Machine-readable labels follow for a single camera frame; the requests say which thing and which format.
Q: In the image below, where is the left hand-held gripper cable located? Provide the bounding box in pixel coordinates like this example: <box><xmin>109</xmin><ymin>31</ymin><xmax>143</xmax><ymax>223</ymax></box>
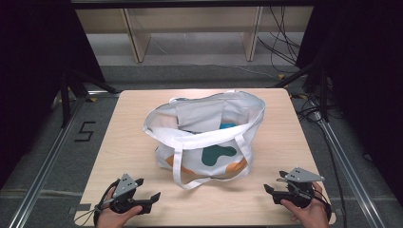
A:
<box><xmin>74</xmin><ymin>186</ymin><xmax>117</xmax><ymax>227</ymax></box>

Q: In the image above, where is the bundle of black floor cables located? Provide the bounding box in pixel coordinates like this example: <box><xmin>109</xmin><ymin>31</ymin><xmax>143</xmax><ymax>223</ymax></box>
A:
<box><xmin>257</xmin><ymin>6</ymin><xmax>302</xmax><ymax>74</ymax></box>

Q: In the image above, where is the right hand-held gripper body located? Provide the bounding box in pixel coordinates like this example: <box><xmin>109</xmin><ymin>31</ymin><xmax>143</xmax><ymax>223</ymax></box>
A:
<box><xmin>272</xmin><ymin>166</ymin><xmax>326</xmax><ymax>209</ymax></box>

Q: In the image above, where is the black metal stand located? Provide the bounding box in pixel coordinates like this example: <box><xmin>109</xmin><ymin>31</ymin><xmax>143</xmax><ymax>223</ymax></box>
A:
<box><xmin>59</xmin><ymin>67</ymin><xmax>122</xmax><ymax>128</ymax></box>
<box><xmin>271</xmin><ymin>60</ymin><xmax>331</xmax><ymax>123</ymax></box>

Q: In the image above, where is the right hand-held gripper cable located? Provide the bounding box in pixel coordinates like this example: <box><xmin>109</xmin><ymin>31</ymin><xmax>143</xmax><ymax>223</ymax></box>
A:
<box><xmin>312</xmin><ymin>188</ymin><xmax>333</xmax><ymax>222</ymax></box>

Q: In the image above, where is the black cable along rail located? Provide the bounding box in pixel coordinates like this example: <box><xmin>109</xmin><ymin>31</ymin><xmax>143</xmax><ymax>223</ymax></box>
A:
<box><xmin>296</xmin><ymin>94</ymin><xmax>348</xmax><ymax>228</ymax></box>

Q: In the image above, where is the white tote bag teal orange print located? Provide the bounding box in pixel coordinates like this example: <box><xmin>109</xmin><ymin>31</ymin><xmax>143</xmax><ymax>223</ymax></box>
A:
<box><xmin>142</xmin><ymin>89</ymin><xmax>266</xmax><ymax>191</ymax></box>

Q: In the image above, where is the thin white floor cable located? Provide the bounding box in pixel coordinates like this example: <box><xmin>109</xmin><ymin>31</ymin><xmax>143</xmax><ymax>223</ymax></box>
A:
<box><xmin>202</xmin><ymin>63</ymin><xmax>281</xmax><ymax>81</ymax></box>

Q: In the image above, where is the person's right hand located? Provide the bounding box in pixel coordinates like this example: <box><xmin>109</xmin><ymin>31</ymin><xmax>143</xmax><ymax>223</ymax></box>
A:
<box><xmin>279</xmin><ymin>181</ymin><xmax>331</xmax><ymax>228</ymax></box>

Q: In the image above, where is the aluminium floor rail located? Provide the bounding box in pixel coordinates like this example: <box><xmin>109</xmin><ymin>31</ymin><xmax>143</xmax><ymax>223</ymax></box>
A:
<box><xmin>308</xmin><ymin>98</ymin><xmax>387</xmax><ymax>228</ymax></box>
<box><xmin>8</xmin><ymin>90</ymin><xmax>122</xmax><ymax>228</ymax></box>

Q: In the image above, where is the light wooden furniture frame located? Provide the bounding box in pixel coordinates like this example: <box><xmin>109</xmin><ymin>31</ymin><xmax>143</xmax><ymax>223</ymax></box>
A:
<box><xmin>75</xmin><ymin>6</ymin><xmax>315</xmax><ymax>64</ymax></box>

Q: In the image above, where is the hand-held gripper cable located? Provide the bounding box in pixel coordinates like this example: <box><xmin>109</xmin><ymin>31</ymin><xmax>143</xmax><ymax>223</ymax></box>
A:
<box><xmin>312</xmin><ymin>188</ymin><xmax>333</xmax><ymax>222</ymax></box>
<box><xmin>74</xmin><ymin>186</ymin><xmax>117</xmax><ymax>227</ymax></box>

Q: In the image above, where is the person's left hand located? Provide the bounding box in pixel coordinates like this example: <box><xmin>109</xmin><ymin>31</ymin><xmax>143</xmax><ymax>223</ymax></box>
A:
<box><xmin>96</xmin><ymin>203</ymin><xmax>144</xmax><ymax>228</ymax></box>

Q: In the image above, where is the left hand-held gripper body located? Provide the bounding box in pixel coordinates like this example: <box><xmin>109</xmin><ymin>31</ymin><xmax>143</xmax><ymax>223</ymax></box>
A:
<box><xmin>108</xmin><ymin>173</ymin><xmax>153</xmax><ymax>215</ymax></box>

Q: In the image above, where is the dark curtain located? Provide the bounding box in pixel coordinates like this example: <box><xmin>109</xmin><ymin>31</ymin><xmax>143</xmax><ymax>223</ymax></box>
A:
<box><xmin>296</xmin><ymin>0</ymin><xmax>403</xmax><ymax>191</ymax></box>
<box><xmin>0</xmin><ymin>0</ymin><xmax>106</xmax><ymax>191</ymax></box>

